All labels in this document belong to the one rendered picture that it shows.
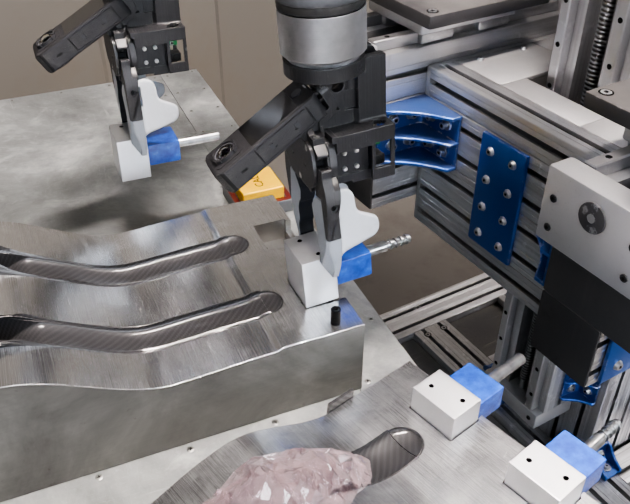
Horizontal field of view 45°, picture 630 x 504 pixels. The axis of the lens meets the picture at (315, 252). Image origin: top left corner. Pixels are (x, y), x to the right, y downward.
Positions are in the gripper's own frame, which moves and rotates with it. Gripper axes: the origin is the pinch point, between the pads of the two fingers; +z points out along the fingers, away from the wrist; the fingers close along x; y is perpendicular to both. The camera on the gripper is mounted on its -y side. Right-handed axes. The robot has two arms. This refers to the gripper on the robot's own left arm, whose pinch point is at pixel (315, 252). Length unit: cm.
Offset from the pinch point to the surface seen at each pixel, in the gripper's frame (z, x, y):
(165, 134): -2.6, 28.7, -7.9
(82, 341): 2.3, -0.2, -23.6
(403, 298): 92, 92, 60
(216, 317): 4.9, 0.7, -10.8
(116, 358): 3.3, -2.8, -21.2
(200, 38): 41, 189, 35
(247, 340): 4.7, -4.3, -9.1
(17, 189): 10, 49, -27
